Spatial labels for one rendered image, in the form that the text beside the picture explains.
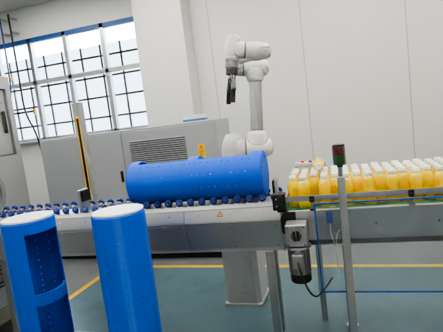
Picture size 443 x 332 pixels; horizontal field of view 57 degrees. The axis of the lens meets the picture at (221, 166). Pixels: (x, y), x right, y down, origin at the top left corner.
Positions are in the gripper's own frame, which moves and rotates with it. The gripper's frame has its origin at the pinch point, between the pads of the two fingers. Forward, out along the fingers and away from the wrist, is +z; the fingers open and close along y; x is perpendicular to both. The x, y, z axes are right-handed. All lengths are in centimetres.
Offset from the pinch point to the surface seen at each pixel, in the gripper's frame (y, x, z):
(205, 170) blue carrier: -12.9, 16.3, 43.3
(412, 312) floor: -13, -129, 136
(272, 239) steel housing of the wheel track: -24, -24, 83
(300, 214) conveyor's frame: -44, -33, 63
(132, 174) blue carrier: 8, 60, 49
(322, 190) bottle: -44, -45, 50
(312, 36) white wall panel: 218, -139, -102
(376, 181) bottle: -53, -72, 43
